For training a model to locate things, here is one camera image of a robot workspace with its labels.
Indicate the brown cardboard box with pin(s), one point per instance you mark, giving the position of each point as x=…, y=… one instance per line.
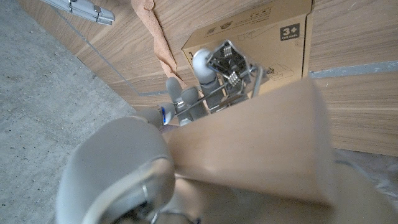
x=264, y=34

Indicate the beige elastic arm wrap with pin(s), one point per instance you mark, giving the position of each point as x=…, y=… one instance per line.
x=158, y=40

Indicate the long wooden board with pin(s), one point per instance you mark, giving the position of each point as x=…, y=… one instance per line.
x=248, y=143

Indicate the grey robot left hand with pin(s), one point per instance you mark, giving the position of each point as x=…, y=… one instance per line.
x=118, y=161

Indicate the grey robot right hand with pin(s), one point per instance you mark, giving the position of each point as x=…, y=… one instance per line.
x=84, y=9

